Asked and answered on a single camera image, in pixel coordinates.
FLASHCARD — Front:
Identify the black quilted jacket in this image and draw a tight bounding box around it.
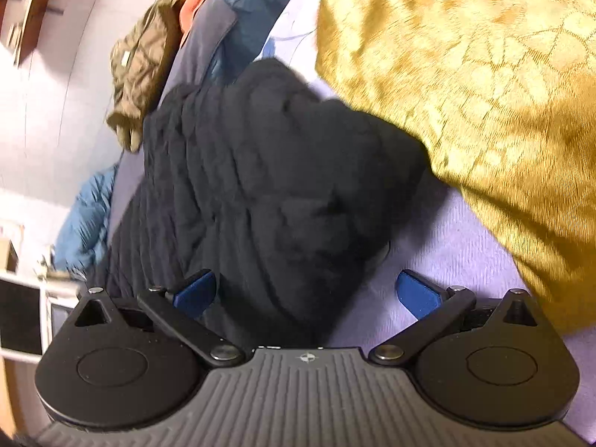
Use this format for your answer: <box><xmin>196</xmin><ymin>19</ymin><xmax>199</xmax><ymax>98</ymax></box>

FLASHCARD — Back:
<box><xmin>86</xmin><ymin>57</ymin><xmax>428</xmax><ymax>351</ymax></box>

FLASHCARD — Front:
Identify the blue down jacket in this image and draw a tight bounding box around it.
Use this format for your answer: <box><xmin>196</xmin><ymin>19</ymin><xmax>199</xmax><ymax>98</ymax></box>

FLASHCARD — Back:
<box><xmin>53</xmin><ymin>164</ymin><xmax>118</xmax><ymax>281</ymax></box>

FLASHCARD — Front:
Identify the wooden wall shelf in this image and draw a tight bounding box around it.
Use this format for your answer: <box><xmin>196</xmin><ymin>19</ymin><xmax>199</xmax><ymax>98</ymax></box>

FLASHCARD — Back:
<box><xmin>0</xmin><ymin>0</ymin><xmax>64</xmax><ymax>67</ymax></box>

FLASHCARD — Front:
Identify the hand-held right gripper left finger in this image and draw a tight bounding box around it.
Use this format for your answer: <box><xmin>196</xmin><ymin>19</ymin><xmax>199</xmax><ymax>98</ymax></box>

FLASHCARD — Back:
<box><xmin>73</xmin><ymin>268</ymin><xmax>247</xmax><ymax>368</ymax></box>

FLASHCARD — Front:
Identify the lavender bed sheet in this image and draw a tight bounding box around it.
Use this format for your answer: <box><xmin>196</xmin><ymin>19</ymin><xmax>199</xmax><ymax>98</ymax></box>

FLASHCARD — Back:
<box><xmin>107</xmin><ymin>0</ymin><xmax>596</xmax><ymax>443</ymax></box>

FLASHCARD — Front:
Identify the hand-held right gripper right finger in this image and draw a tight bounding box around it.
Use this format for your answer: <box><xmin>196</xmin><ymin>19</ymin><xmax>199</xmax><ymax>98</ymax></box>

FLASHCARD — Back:
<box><xmin>368</xmin><ymin>269</ymin><xmax>537</xmax><ymax>366</ymax></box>

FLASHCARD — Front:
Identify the olive quilted jacket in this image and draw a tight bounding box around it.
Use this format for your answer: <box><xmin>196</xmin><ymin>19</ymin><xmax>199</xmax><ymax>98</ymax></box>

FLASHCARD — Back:
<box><xmin>105</xmin><ymin>0</ymin><xmax>193</xmax><ymax>154</ymax></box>

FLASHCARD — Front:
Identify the golden patterned quilt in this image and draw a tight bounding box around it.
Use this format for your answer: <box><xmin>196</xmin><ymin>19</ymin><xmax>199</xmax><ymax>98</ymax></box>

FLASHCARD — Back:
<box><xmin>314</xmin><ymin>0</ymin><xmax>596</xmax><ymax>336</ymax></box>

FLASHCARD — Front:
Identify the teal garment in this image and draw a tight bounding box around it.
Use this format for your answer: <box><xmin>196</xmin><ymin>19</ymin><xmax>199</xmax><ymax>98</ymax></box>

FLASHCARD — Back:
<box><xmin>207</xmin><ymin>0</ymin><xmax>309</xmax><ymax>88</ymax></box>

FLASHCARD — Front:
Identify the grey-blue garment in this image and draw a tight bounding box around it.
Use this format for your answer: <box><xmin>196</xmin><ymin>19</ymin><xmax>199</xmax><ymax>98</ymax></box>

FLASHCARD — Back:
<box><xmin>161</xmin><ymin>0</ymin><xmax>239</xmax><ymax>101</ymax></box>

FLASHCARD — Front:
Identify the white cabinet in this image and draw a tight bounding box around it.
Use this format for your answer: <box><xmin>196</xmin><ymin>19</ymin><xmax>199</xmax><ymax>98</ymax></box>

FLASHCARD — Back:
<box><xmin>0</xmin><ymin>267</ymin><xmax>90</xmax><ymax>365</ymax></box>

